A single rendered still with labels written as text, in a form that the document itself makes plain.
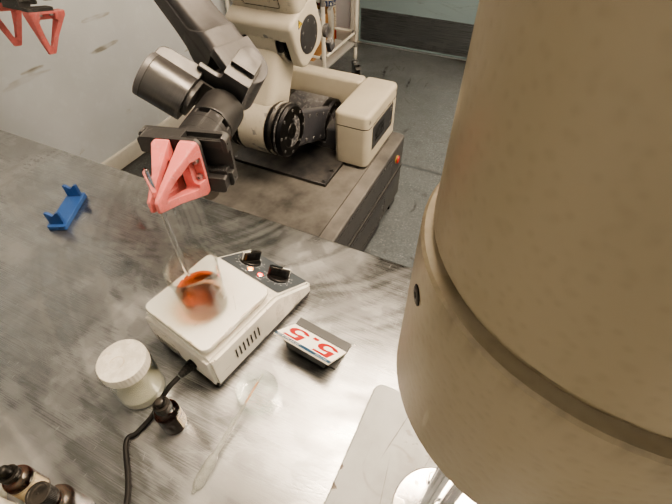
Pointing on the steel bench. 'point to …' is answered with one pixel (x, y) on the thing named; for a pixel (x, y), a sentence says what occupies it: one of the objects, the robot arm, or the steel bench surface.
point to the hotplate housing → (264, 320)
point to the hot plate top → (167, 307)
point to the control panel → (263, 273)
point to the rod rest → (66, 209)
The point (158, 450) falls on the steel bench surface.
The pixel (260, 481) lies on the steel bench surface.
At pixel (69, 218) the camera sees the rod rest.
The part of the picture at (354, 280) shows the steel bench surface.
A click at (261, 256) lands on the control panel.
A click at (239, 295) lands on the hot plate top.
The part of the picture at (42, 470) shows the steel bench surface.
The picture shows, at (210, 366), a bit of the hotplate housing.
